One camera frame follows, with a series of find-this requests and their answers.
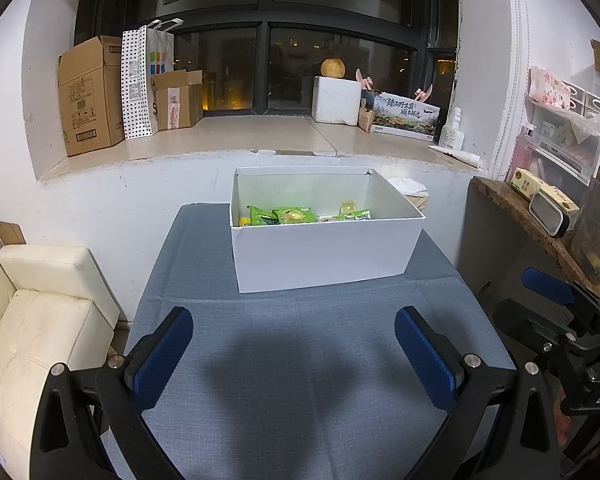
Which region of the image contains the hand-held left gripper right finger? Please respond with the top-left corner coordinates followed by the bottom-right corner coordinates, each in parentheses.
top-left (395, 306), bottom-right (566, 480)

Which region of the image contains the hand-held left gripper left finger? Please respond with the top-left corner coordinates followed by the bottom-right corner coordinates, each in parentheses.
top-left (30, 306), bottom-right (195, 480)

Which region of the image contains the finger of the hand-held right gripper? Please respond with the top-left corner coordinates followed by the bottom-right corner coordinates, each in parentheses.
top-left (522, 267), bottom-right (576, 307)
top-left (495, 300), bottom-right (581, 356)

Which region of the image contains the white cardboard box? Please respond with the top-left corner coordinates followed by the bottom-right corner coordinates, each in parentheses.
top-left (230, 166), bottom-right (426, 293)

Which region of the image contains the clear plastic bag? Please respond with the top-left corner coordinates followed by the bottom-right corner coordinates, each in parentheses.
top-left (570, 180), bottom-right (600, 286)

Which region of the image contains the small white-framed device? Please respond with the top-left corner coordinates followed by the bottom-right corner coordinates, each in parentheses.
top-left (528, 192), bottom-right (571, 238)

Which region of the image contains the wooden side table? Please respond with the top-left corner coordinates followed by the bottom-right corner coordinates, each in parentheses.
top-left (467, 176), bottom-right (600, 301)

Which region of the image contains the beige tissue pack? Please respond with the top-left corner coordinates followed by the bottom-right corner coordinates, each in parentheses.
top-left (540, 186), bottom-right (579, 221)

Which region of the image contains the yellow-green tissue pack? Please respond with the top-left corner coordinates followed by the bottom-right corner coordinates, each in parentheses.
top-left (510, 167), bottom-right (546, 200)

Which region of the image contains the blue-grey tablecloth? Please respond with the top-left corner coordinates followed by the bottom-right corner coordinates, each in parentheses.
top-left (100, 202), bottom-right (518, 480)

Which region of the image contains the clear plastic drawer organizer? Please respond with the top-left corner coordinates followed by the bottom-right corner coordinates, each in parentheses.
top-left (505, 110), bottom-right (600, 187)

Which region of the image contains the cream leather sofa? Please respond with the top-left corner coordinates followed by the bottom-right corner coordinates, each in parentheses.
top-left (0, 215), bottom-right (121, 480)

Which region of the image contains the white plastic bottle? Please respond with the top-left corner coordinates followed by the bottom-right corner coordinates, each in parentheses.
top-left (439, 107), bottom-right (465, 150)

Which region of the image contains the green packet with yellow circle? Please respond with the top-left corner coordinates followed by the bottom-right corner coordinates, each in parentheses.
top-left (272, 206), bottom-right (319, 225)

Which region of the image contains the pink floral pack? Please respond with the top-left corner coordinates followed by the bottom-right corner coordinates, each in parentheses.
top-left (528, 67), bottom-right (571, 108)

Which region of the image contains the cardboard scrap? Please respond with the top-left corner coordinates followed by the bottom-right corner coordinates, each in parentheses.
top-left (0, 221), bottom-right (26, 246)

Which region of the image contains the long printed carton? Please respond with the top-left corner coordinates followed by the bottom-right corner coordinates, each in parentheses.
top-left (367, 91), bottom-right (440, 142)

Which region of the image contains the small brown paper bag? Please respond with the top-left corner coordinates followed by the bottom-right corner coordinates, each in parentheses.
top-left (357, 100), bottom-right (376, 133)

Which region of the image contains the small open cardboard box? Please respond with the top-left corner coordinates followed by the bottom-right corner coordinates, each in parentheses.
top-left (151, 70), bottom-right (204, 131)

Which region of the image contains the white foam box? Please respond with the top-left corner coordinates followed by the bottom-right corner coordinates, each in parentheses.
top-left (312, 76), bottom-right (362, 126)

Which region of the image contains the large brown cardboard box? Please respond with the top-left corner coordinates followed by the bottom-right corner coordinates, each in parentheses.
top-left (57, 35), bottom-right (126, 157)

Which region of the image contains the dotted white paper bag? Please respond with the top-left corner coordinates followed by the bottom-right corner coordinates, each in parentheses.
top-left (121, 19), bottom-right (183, 141)

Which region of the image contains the white wall drawer shelf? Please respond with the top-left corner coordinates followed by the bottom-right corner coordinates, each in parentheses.
top-left (560, 80), bottom-right (600, 126)

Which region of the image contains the black window frame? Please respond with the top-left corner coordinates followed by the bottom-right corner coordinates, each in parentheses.
top-left (75, 0), bottom-right (461, 116)

